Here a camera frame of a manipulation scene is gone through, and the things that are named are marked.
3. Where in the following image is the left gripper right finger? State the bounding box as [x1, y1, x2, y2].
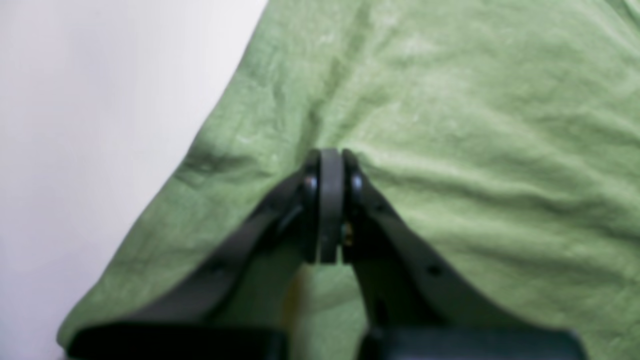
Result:
[331, 149, 587, 360]

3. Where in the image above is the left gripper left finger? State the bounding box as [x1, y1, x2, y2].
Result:
[66, 149, 333, 360]

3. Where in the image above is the green t-shirt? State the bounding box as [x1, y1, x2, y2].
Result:
[57, 0, 640, 360]

